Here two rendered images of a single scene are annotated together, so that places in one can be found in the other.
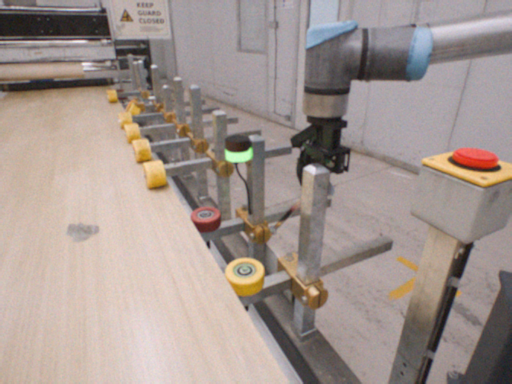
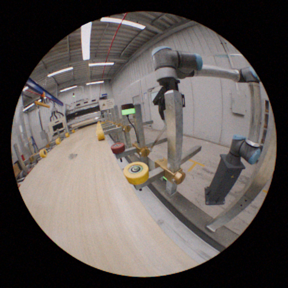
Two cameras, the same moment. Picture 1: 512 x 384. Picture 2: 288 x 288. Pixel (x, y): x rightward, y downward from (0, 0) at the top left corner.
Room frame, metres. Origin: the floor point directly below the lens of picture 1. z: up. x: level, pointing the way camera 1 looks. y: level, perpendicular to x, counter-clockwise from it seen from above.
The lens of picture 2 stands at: (0.30, 0.00, 1.08)
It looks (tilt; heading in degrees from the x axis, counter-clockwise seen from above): 23 degrees down; 0
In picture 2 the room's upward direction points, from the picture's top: 7 degrees counter-clockwise
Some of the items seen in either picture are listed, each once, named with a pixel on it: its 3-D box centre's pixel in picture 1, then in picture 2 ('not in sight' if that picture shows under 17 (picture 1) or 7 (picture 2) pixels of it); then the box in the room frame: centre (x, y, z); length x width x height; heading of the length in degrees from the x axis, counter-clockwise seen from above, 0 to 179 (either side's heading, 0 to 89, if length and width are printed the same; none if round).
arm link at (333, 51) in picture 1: (331, 58); (164, 60); (0.66, -0.13, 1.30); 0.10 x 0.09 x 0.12; 81
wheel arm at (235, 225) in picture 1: (269, 217); (147, 145); (0.83, -0.03, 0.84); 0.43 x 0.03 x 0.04; 117
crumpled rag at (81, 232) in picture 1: (81, 227); (72, 154); (0.67, 0.44, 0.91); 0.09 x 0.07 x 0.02; 52
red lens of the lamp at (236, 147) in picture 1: (237, 143); (127, 106); (0.74, 0.06, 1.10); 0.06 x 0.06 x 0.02
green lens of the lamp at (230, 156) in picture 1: (238, 153); (127, 111); (0.74, 0.06, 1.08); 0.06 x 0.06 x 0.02
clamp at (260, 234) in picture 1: (251, 225); (140, 149); (0.78, 0.03, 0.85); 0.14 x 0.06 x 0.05; 27
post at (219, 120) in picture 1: (222, 181); (127, 135); (0.99, 0.13, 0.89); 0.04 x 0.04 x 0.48; 27
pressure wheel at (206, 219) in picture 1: (206, 230); (119, 153); (0.74, 0.15, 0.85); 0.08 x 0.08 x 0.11
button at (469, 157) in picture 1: (473, 161); not in sight; (0.31, -0.22, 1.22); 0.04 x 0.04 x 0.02
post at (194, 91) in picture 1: (199, 148); (118, 127); (1.21, 0.24, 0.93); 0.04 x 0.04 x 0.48; 27
